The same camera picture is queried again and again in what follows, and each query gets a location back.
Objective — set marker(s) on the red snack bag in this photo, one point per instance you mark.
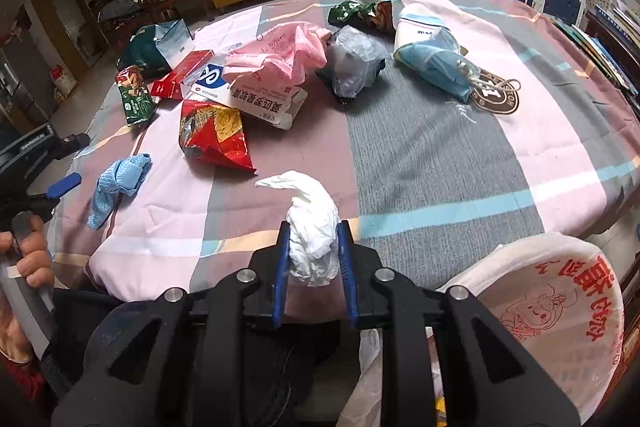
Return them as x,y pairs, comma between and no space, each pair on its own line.
213,133

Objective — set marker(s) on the clear blue plastic wrapper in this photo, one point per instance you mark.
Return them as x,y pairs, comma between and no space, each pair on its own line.
442,66

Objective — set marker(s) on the striped pastel tablecloth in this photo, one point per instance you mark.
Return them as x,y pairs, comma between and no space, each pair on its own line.
430,183

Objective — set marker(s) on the white tissue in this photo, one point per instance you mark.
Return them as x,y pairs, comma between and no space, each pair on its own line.
313,219

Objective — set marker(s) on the grey plastic bag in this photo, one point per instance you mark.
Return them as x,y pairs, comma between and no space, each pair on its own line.
354,60

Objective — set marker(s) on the pink plastic bag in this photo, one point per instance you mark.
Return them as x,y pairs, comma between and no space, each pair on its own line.
279,57

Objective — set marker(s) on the dark green gift bag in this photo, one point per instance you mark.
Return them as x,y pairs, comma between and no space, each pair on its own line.
157,49

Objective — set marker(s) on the green snack bag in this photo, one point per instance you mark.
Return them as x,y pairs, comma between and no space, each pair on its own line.
365,15
137,101

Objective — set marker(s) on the white printed trash bag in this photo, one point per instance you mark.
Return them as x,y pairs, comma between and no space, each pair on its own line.
528,336

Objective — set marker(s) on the white striped paper cup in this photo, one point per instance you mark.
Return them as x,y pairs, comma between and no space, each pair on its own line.
416,23

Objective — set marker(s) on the light blue cleaning cloth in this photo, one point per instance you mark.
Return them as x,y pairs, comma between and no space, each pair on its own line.
123,177

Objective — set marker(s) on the red cigarette box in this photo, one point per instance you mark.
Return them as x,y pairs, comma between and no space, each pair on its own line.
176,84

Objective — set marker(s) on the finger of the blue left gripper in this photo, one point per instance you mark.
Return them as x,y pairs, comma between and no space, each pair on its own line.
63,186

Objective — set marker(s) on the white blue medicine box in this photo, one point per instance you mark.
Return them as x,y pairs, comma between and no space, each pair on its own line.
276,107

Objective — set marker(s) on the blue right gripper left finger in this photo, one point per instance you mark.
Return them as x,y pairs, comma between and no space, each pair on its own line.
280,281

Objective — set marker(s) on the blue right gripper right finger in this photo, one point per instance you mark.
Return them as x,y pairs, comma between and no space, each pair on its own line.
348,274

